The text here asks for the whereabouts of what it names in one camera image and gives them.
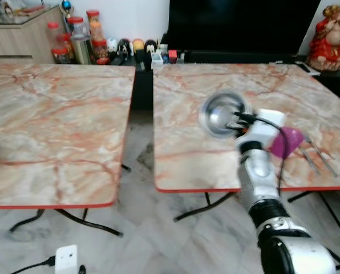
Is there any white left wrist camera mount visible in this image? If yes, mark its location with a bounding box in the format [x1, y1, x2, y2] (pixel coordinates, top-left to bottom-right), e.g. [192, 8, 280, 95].
[55, 245, 79, 274]

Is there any tall red-lidded snack jar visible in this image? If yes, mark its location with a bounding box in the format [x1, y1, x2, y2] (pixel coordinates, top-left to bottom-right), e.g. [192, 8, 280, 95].
[86, 9, 102, 42]

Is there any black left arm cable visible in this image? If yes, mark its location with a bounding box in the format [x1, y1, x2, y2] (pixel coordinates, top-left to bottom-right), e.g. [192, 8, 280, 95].
[10, 258, 56, 274]

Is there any steel spoon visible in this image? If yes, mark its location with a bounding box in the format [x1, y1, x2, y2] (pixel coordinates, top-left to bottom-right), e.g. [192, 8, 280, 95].
[299, 146, 321, 176]

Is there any short red-lidded jar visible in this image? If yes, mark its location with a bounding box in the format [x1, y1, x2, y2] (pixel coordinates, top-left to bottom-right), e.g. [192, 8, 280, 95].
[51, 47, 71, 65]
[92, 38, 110, 61]

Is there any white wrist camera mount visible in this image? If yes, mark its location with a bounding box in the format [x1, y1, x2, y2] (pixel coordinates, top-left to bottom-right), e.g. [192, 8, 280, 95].
[238, 108, 288, 152]
[55, 245, 79, 274]

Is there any black small figurine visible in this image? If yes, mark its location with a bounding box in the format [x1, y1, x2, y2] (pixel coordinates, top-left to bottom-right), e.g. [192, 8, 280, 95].
[119, 38, 131, 55]
[145, 39, 157, 55]

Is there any steel fork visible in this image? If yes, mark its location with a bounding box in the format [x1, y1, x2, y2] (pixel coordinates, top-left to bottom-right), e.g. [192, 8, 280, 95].
[305, 136, 338, 177]

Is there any white small figurine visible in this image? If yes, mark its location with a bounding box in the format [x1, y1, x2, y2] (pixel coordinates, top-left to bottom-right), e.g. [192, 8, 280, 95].
[107, 38, 119, 54]

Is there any small white box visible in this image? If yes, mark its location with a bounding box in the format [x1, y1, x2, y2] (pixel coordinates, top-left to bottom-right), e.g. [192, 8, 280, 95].
[151, 52, 164, 70]

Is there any red-lidded clear jar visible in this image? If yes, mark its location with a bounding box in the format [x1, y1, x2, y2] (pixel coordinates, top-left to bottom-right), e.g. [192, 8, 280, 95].
[67, 17, 86, 37]

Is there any stainless steel canister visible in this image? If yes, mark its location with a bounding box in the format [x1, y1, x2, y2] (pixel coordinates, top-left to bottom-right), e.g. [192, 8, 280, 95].
[71, 34, 93, 65]

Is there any yellow small figurine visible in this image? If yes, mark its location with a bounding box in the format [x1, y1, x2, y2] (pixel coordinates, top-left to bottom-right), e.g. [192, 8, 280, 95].
[132, 38, 145, 54]

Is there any black flat television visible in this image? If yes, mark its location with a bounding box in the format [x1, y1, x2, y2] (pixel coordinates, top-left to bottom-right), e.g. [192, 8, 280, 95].
[167, 0, 322, 56]

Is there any red laughing figure statue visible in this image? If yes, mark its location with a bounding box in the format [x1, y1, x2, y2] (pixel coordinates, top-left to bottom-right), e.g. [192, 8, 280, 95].
[306, 4, 340, 72]

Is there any stainless steel bowl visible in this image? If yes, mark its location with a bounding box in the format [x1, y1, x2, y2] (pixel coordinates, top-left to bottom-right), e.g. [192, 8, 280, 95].
[198, 91, 252, 139]

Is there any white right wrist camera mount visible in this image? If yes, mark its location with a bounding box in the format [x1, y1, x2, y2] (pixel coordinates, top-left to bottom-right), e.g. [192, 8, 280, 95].
[238, 108, 288, 152]

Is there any pink plastic cup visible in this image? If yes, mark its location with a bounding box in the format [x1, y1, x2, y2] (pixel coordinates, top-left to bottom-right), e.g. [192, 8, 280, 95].
[270, 126, 305, 160]

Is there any light wooden cabinet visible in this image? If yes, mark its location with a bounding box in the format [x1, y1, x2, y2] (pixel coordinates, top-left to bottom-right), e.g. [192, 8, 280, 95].
[0, 5, 66, 64]

